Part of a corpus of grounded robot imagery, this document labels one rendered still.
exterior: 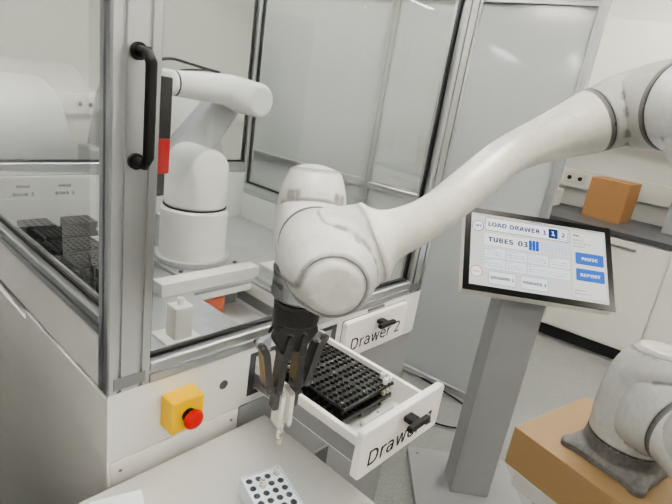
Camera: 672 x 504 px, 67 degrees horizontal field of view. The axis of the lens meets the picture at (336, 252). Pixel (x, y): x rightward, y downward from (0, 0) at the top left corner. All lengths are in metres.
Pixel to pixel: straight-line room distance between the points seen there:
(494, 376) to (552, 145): 1.32
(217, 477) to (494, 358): 1.19
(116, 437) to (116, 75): 0.64
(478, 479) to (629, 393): 1.22
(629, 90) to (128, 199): 0.78
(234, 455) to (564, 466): 0.69
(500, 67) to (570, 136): 1.86
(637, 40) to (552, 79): 1.68
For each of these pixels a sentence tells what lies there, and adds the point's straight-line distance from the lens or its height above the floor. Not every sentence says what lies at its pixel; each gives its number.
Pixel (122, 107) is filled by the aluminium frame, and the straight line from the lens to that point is 0.85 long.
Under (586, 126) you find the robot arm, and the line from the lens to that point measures 0.85.
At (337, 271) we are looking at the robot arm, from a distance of 0.53.
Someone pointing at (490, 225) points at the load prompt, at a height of 1.15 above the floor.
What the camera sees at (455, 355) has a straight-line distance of 2.94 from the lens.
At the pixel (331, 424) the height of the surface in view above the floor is 0.88.
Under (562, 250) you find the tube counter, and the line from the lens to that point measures 1.91.
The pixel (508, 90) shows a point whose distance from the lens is 2.65.
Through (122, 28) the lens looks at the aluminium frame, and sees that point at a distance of 0.84.
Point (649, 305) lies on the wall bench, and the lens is 3.94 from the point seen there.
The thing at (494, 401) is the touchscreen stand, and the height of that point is 0.49.
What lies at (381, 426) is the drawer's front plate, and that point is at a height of 0.92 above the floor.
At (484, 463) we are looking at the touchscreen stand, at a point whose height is 0.20.
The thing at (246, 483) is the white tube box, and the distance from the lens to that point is 1.06.
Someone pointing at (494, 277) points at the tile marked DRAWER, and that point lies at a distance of 1.77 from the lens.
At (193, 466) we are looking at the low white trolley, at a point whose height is 0.76.
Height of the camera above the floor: 1.52
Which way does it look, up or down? 18 degrees down
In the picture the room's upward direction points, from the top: 9 degrees clockwise
